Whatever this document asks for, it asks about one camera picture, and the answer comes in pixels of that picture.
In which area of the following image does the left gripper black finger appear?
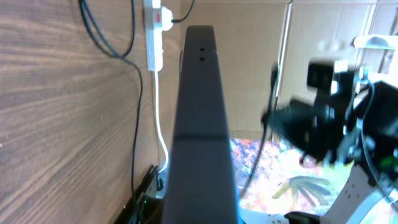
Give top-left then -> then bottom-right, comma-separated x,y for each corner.
162,26 -> 239,223

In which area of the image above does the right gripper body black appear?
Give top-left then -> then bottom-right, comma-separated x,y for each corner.
307,60 -> 369,164

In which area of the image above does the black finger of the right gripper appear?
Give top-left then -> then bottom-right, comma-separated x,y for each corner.
261,100 -> 330,159

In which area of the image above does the black usb charger cable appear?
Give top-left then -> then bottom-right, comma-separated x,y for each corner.
78,0 -> 196,212

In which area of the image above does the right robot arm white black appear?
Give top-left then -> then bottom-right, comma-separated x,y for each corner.
261,60 -> 397,223

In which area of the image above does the white charger plug adapter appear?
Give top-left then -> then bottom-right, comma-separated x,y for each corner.
161,6 -> 174,31

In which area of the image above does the white power strip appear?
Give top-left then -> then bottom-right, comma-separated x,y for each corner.
143,0 -> 163,72

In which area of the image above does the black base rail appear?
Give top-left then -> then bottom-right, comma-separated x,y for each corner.
114,165 -> 164,224

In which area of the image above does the white power strip cord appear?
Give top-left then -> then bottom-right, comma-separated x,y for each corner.
152,70 -> 170,174

